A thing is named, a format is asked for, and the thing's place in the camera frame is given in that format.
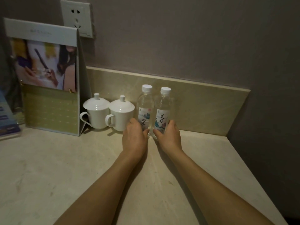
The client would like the person's right hand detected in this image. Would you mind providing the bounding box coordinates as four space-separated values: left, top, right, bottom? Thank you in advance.
153 119 184 156

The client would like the white ceramic cup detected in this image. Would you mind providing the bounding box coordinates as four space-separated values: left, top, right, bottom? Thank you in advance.
80 107 110 130
105 110 135 132

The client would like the clear water bottle dark label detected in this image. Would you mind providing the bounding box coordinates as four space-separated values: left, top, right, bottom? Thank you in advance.
136 84 155 138

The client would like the person's left forearm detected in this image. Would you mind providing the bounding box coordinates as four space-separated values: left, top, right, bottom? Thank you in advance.
53 151 148 225

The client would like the person's right forearm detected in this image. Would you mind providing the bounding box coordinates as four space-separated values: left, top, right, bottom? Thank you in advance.
167 149 275 225

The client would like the white ceramic cup lid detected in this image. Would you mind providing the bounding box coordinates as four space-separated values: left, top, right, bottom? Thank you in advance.
108 95 135 113
83 93 111 111

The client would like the blue leaflet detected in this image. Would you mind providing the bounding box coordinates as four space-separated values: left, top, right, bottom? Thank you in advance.
0 89 22 140

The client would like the person's left hand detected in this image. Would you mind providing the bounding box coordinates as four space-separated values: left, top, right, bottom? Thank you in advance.
122 118 150 161

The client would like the folding photo display stand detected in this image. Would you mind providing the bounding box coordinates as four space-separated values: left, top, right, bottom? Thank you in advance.
3 17 93 137

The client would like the white wall power socket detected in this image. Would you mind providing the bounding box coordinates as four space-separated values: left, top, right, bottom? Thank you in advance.
60 0 94 38

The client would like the clear water bottle pink label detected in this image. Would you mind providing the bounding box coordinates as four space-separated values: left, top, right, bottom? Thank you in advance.
153 87 175 140

